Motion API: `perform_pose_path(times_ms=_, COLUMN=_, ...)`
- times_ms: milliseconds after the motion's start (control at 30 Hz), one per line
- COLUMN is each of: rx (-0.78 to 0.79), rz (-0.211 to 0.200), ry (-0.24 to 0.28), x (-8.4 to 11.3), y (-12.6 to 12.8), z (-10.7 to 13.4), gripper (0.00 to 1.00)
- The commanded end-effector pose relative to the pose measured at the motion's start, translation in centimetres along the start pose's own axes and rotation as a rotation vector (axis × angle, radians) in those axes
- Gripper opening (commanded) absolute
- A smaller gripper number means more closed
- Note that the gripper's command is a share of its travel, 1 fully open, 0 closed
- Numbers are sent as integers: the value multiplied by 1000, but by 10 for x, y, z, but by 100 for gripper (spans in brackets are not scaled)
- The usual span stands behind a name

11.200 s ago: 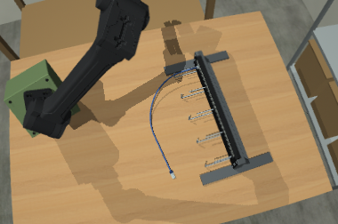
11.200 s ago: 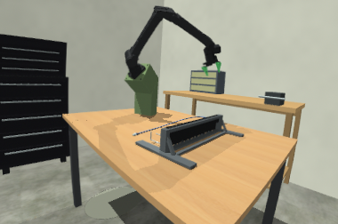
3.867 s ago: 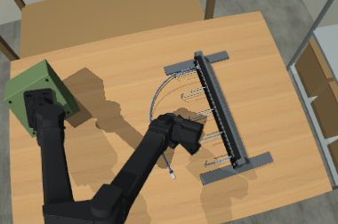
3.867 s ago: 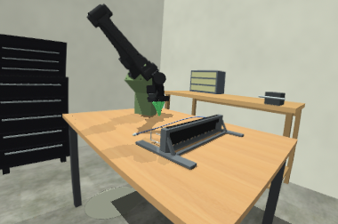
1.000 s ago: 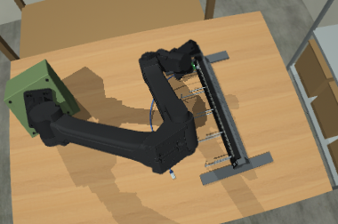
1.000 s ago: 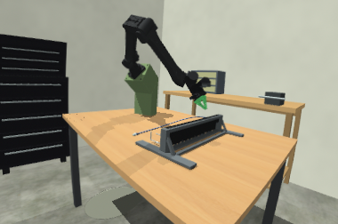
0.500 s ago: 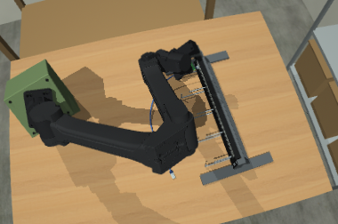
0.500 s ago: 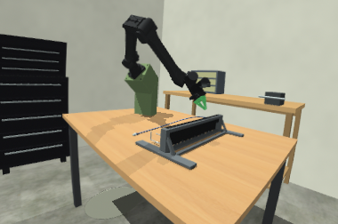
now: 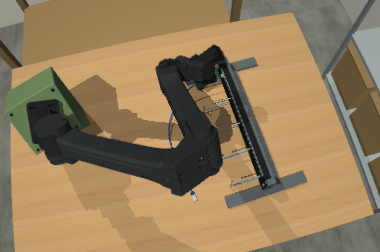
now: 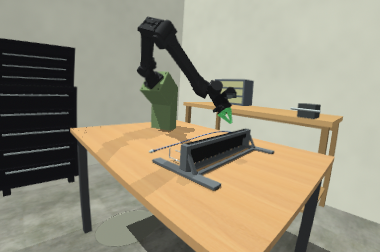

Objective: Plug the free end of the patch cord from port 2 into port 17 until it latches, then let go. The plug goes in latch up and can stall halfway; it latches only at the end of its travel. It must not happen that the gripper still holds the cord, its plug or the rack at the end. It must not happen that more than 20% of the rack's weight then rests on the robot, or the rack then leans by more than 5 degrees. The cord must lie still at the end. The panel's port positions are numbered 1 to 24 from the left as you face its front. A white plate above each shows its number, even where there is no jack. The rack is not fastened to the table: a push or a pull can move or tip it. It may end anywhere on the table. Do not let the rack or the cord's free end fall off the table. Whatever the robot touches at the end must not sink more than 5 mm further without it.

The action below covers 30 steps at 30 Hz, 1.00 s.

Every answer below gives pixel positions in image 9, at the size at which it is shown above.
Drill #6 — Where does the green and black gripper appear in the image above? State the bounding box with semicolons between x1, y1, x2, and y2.
195;70;220;90

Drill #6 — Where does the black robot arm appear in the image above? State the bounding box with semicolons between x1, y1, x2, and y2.
27;45;225;196

